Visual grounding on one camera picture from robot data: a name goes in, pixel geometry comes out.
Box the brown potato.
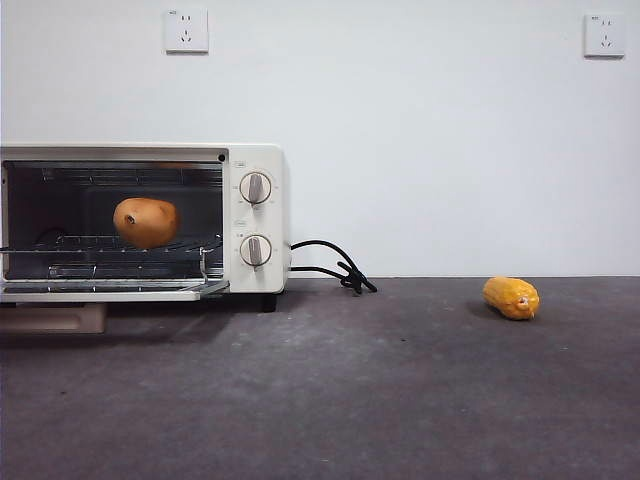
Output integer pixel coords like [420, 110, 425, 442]
[112, 196, 181, 250]

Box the wire oven rack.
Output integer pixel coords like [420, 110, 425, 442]
[0, 232, 224, 262]

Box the white wall socket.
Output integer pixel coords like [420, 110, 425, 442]
[164, 7, 210, 55]
[582, 12, 626, 59]

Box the black oven power cable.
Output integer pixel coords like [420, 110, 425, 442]
[288, 239, 379, 296]

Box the white glass oven door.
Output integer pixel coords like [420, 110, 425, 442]
[0, 278, 232, 335]

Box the white toaster oven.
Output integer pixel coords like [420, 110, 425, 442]
[0, 143, 292, 314]

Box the yellow corn cob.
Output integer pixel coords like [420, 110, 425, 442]
[482, 276, 542, 322]

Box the white oven knob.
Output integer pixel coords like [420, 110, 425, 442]
[239, 234, 274, 270]
[239, 172, 275, 207]

